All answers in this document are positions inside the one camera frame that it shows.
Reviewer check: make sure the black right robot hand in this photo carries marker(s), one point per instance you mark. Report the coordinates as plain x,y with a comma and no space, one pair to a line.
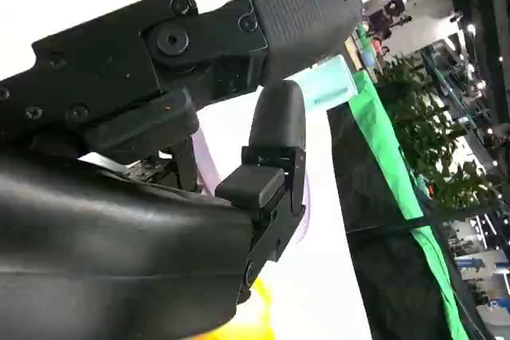
99,236

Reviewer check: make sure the lilac plate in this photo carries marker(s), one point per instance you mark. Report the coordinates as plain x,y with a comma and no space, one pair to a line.
209,165

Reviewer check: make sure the orange and white bread roll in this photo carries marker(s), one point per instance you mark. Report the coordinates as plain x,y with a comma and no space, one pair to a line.
259,316

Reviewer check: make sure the pale green mug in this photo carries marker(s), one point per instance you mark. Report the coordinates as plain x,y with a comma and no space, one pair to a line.
330,81

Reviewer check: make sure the black cloth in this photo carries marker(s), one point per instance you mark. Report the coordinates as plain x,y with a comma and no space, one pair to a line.
378,196

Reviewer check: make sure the green cloth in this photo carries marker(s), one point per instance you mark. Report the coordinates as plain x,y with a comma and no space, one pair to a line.
378,113

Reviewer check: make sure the green leafy plant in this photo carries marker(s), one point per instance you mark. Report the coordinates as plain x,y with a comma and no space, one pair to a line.
418,125

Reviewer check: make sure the person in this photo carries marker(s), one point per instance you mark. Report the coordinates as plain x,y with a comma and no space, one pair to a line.
377,43

